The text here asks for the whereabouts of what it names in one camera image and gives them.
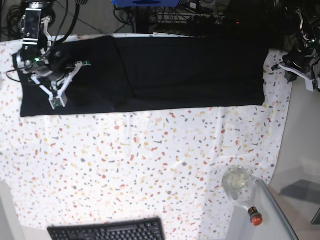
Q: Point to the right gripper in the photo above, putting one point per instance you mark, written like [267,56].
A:
[54,71]

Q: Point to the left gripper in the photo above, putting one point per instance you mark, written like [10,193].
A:
[303,64]

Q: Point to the black t-shirt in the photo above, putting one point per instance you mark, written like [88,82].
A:
[132,74]

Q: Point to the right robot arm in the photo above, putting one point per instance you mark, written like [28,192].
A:
[37,41]

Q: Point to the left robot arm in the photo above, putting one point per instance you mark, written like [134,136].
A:
[305,21]

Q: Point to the clear glass bottle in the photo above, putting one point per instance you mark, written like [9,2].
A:
[240,187]

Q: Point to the terrazzo pattern tablecloth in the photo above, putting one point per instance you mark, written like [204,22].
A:
[99,168]

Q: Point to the red bottle cap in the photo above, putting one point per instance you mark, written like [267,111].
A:
[255,217]

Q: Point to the black computer keyboard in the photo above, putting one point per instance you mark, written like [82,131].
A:
[145,229]

